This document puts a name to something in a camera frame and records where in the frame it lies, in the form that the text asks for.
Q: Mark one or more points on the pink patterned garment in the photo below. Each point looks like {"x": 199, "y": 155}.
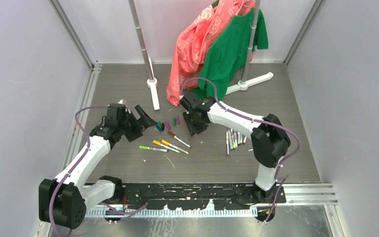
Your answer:
{"x": 193, "y": 43}

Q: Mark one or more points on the yellow capped marker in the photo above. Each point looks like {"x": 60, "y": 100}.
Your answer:
{"x": 174, "y": 147}

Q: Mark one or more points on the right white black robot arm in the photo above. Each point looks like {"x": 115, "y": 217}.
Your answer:
{"x": 269, "y": 141}

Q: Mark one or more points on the clear capped green marker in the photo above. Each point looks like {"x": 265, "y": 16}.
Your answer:
{"x": 230, "y": 140}

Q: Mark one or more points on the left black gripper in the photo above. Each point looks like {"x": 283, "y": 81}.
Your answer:
{"x": 146, "y": 121}

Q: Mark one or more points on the perforated metal rail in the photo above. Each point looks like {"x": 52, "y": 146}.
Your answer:
{"x": 104, "y": 212}

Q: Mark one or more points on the green t-shirt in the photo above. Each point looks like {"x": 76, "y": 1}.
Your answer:
{"x": 228, "y": 53}

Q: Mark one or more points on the right clothes rack pole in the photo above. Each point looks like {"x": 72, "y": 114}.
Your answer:
{"x": 243, "y": 84}

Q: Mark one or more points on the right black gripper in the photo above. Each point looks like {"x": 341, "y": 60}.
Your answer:
{"x": 193, "y": 130}

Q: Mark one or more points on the light green capped marker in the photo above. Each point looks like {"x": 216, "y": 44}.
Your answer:
{"x": 153, "y": 149}

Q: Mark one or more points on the orange capped marker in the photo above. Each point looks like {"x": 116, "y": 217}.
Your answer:
{"x": 165, "y": 146}

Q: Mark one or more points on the brown capped marker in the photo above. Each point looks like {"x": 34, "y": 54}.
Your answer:
{"x": 179, "y": 139}

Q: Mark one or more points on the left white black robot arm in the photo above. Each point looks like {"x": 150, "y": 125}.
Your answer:
{"x": 64, "y": 200}

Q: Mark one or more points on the clothes rack pole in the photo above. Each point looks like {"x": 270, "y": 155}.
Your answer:
{"x": 151, "y": 81}
{"x": 243, "y": 84}

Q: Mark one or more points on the left clothes rack pole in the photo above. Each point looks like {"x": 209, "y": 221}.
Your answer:
{"x": 151, "y": 81}

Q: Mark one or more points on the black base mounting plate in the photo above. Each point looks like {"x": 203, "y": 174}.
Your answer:
{"x": 196, "y": 197}

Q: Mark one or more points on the blue capped marker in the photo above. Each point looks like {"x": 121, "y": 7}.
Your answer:
{"x": 227, "y": 144}

